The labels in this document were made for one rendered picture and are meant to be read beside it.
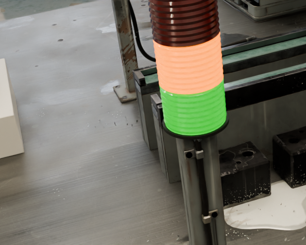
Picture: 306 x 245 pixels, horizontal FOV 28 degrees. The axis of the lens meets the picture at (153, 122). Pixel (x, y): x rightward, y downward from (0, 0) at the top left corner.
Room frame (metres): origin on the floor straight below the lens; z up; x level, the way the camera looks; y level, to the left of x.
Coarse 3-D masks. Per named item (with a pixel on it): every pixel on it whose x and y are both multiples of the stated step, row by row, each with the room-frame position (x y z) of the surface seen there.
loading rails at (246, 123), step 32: (288, 32) 0.93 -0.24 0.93; (224, 64) 0.86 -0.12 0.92; (256, 64) 0.87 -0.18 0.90; (288, 64) 0.88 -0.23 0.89; (160, 96) 0.84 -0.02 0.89; (256, 96) 0.76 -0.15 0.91; (288, 96) 0.77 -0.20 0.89; (160, 128) 0.74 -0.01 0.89; (256, 128) 0.76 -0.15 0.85; (288, 128) 0.77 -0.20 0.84; (160, 160) 0.77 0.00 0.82
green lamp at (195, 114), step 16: (176, 96) 0.48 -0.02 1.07; (192, 96) 0.47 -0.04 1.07; (208, 96) 0.48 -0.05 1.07; (224, 96) 0.49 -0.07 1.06; (176, 112) 0.48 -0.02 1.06; (192, 112) 0.47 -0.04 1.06; (208, 112) 0.48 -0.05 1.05; (224, 112) 0.49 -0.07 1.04; (176, 128) 0.48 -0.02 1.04; (192, 128) 0.47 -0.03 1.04; (208, 128) 0.48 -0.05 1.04
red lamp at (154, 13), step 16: (160, 0) 0.48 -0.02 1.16; (176, 0) 0.48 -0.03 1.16; (192, 0) 0.47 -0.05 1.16; (208, 0) 0.48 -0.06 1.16; (160, 16) 0.48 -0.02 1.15; (176, 16) 0.48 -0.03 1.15; (192, 16) 0.47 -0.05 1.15; (208, 16) 0.48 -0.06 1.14; (160, 32) 0.49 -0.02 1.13; (176, 32) 0.48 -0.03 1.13; (192, 32) 0.47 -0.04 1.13; (208, 32) 0.48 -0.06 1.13
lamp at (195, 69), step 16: (160, 48) 0.49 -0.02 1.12; (176, 48) 0.48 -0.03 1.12; (192, 48) 0.47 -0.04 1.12; (208, 48) 0.48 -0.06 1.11; (160, 64) 0.49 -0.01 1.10; (176, 64) 0.48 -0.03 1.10; (192, 64) 0.47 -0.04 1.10; (208, 64) 0.48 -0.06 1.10; (160, 80) 0.50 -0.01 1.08; (176, 80) 0.48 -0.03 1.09; (192, 80) 0.47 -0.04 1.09; (208, 80) 0.48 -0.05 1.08
